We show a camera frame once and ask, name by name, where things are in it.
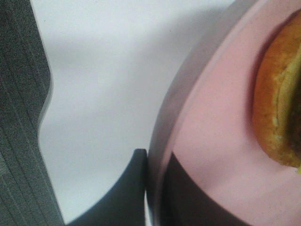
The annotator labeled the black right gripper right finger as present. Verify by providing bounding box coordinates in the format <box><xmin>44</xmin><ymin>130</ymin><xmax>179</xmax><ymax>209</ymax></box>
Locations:
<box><xmin>162</xmin><ymin>154</ymin><xmax>240</xmax><ymax>226</ymax></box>

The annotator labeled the toy burger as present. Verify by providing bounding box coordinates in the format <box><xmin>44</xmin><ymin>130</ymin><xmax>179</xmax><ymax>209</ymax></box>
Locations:
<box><xmin>252</xmin><ymin>11</ymin><xmax>301</xmax><ymax>169</ymax></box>

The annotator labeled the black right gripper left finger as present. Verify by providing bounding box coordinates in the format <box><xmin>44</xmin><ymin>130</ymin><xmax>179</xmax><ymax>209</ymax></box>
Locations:
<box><xmin>68</xmin><ymin>149</ymin><xmax>147</xmax><ymax>226</ymax></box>

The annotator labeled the pink plate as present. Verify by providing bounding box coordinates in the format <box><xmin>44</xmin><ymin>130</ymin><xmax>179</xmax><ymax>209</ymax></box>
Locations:
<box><xmin>147</xmin><ymin>0</ymin><xmax>301</xmax><ymax>226</ymax></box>

